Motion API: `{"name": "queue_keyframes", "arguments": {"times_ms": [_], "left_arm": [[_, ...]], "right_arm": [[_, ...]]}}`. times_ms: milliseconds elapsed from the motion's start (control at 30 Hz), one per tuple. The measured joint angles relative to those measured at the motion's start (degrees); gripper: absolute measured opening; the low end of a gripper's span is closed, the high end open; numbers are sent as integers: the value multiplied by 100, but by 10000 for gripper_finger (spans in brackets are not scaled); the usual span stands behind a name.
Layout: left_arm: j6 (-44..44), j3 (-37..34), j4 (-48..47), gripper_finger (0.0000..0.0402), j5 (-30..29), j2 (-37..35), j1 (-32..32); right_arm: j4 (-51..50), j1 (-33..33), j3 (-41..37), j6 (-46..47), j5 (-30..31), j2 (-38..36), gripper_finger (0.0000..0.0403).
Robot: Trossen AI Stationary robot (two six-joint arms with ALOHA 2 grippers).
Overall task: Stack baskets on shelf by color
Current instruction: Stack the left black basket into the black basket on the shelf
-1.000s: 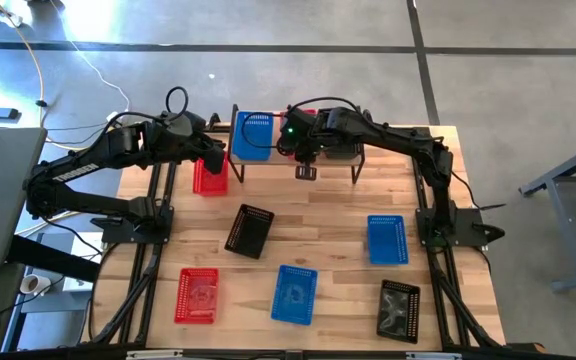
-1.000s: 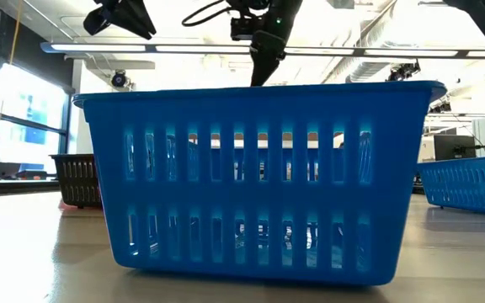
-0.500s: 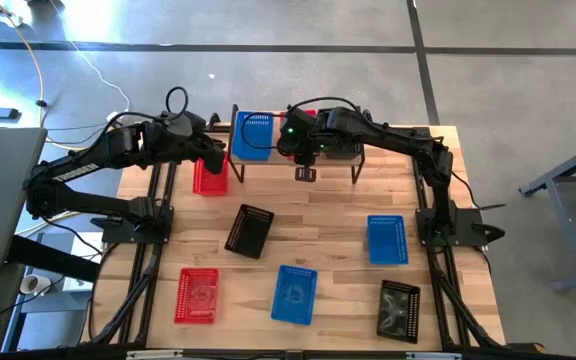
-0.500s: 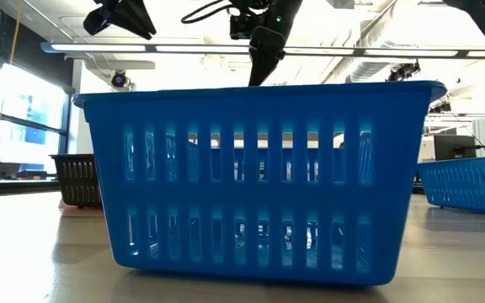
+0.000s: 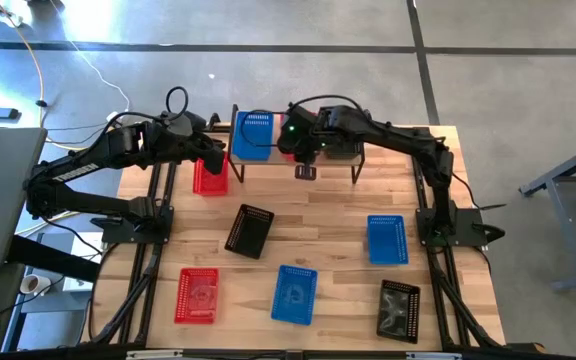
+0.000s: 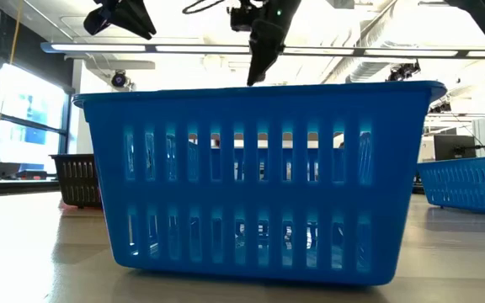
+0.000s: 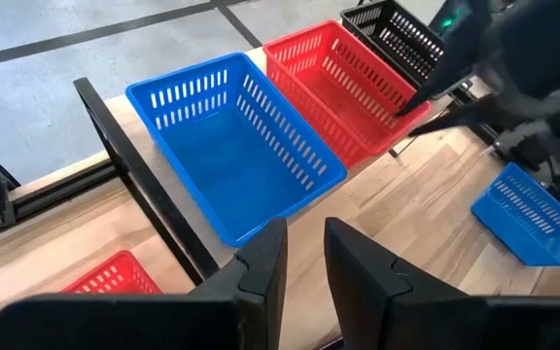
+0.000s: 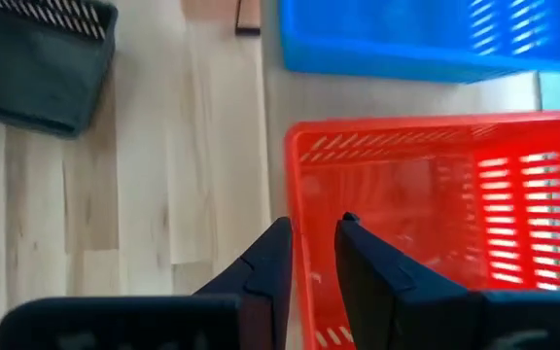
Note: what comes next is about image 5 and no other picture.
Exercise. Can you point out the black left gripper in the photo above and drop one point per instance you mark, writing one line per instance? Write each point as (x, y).
(188, 145)

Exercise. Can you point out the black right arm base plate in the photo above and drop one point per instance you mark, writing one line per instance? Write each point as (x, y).
(468, 227)

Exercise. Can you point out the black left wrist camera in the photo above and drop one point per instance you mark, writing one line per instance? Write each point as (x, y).
(193, 122)

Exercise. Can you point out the silver metal bracket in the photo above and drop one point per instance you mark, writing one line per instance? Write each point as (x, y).
(433, 356)
(154, 354)

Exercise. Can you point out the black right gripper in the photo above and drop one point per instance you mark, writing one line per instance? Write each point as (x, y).
(300, 135)

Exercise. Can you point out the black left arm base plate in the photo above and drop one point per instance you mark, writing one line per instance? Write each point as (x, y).
(128, 235)

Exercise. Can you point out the white paper cup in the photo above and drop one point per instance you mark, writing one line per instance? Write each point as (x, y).
(35, 285)

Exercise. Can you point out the black desk leg beam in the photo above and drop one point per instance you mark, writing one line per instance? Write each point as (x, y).
(53, 260)

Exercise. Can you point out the white box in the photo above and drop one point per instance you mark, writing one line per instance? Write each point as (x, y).
(88, 247)

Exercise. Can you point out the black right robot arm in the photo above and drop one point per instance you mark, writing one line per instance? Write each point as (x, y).
(403, 140)

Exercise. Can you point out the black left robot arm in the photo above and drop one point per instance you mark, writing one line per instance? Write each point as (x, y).
(78, 170)

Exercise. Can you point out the red plastic slotted basket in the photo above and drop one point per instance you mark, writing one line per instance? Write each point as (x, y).
(210, 185)
(196, 297)
(287, 157)

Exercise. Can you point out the blue plastic slotted basket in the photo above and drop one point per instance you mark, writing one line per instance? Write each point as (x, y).
(294, 295)
(388, 240)
(252, 142)

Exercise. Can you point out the grey desk top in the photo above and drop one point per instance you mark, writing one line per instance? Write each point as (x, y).
(3, 190)

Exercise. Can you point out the black metal table frame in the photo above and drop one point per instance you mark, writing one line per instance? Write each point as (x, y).
(433, 265)

